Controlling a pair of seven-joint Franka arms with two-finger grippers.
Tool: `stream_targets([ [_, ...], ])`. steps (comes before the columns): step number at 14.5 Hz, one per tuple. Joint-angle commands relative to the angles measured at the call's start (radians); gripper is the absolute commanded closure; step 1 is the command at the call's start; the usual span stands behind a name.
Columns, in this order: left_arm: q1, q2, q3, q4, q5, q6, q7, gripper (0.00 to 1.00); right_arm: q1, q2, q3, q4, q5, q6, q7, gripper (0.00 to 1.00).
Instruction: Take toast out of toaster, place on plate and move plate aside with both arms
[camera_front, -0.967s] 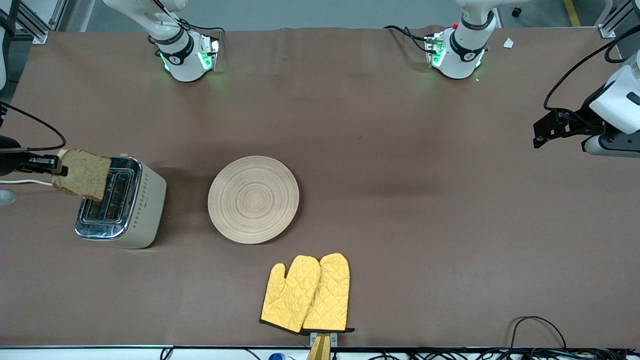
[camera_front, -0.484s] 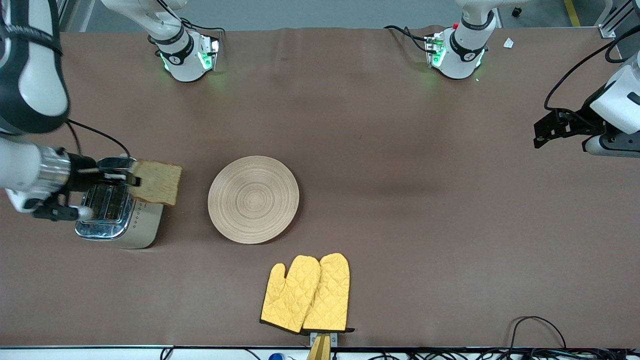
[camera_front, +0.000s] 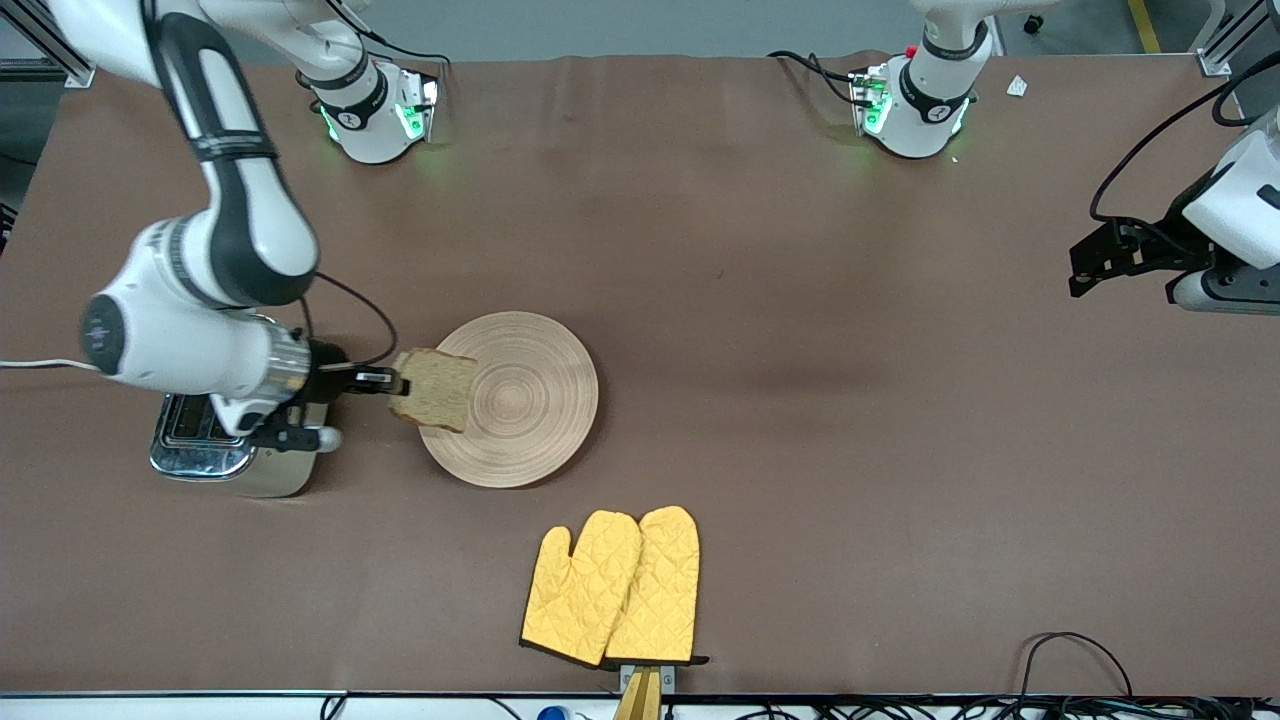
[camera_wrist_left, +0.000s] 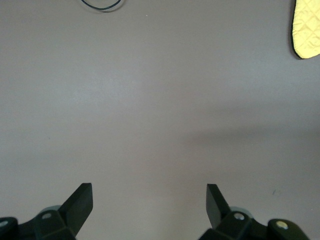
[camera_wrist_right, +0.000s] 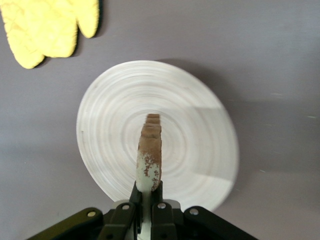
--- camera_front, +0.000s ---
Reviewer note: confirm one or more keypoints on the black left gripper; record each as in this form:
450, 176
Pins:
1168, 249

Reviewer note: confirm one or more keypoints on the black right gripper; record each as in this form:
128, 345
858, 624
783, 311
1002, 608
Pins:
326, 382

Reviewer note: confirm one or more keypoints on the brown toast slice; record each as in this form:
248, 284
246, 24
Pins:
435, 390

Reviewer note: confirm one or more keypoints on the round wooden plate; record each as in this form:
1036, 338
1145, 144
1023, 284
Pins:
530, 400

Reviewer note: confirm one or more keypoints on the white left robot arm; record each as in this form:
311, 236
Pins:
925, 100

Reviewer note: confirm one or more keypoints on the beige chrome toaster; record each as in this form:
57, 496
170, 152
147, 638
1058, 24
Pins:
200, 458

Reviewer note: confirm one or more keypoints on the small white paper scrap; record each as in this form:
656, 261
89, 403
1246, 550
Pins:
1017, 87

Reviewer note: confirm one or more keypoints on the black chair caster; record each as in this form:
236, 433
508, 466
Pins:
1034, 25

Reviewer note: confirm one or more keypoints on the yellow quilted oven mitt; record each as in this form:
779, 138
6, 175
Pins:
580, 590
660, 590

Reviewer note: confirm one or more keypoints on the brown table cover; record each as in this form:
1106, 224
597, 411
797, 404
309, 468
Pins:
700, 250

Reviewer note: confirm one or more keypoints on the aluminium frame profile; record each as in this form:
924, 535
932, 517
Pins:
40, 45
1225, 45

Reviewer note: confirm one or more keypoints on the yellow wooden camera mount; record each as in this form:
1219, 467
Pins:
640, 695

